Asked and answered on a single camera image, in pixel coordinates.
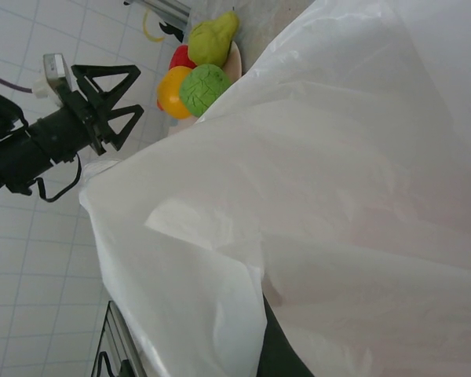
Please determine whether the yellow-green pear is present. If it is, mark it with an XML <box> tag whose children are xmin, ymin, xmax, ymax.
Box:
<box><xmin>188</xmin><ymin>10</ymin><xmax>242</xmax><ymax>68</ymax></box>

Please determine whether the round pale plate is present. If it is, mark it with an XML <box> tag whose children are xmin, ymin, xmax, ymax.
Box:
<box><xmin>166</xmin><ymin>40</ymin><xmax>244</xmax><ymax>137</ymax></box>

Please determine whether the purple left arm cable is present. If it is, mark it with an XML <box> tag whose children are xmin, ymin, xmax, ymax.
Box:
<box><xmin>0</xmin><ymin>69</ymin><xmax>38</xmax><ymax>94</ymax></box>

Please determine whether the green apple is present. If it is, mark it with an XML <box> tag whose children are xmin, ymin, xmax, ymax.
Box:
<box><xmin>178</xmin><ymin>63</ymin><xmax>234</xmax><ymax>119</ymax></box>

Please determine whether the aluminium corner post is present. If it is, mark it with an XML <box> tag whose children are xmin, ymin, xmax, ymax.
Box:
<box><xmin>123</xmin><ymin>0</ymin><xmax>192</xmax><ymax>31</ymax></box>

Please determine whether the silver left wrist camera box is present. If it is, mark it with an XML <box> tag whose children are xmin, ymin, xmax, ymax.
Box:
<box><xmin>42</xmin><ymin>53</ymin><xmax>75</xmax><ymax>108</ymax></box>

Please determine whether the yellow-orange round fruit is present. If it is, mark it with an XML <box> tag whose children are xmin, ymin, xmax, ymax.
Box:
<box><xmin>156</xmin><ymin>65</ymin><xmax>193</xmax><ymax>120</ymax></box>

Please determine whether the dolphin sticker with yellow ring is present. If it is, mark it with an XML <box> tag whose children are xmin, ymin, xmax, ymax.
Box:
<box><xmin>142</xmin><ymin>8</ymin><xmax>186</xmax><ymax>43</ymax></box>

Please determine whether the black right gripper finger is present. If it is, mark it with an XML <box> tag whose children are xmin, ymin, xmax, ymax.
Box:
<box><xmin>255</xmin><ymin>290</ymin><xmax>318</xmax><ymax>377</ymax></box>

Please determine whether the red pear with stem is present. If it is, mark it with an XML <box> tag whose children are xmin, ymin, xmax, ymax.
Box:
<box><xmin>169</xmin><ymin>44</ymin><xmax>198</xmax><ymax>71</ymax></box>

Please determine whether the thin black cable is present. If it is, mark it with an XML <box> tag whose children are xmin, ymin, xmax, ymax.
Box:
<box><xmin>34</xmin><ymin>155</ymin><xmax>83</xmax><ymax>203</ymax></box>

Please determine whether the translucent white plastic bag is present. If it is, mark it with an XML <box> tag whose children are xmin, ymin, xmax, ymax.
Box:
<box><xmin>78</xmin><ymin>0</ymin><xmax>471</xmax><ymax>377</ymax></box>

